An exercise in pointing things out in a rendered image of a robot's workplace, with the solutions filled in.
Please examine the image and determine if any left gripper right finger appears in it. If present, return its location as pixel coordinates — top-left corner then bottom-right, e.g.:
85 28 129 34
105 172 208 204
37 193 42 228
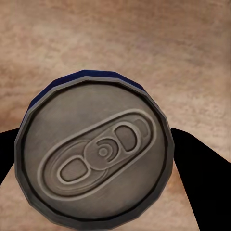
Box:
170 128 231 231

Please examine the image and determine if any can of soda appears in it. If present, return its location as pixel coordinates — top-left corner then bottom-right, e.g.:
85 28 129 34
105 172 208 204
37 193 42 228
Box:
14 70 175 231

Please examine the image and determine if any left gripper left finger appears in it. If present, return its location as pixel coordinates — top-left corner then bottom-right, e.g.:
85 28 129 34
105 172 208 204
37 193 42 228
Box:
0 128 19 185

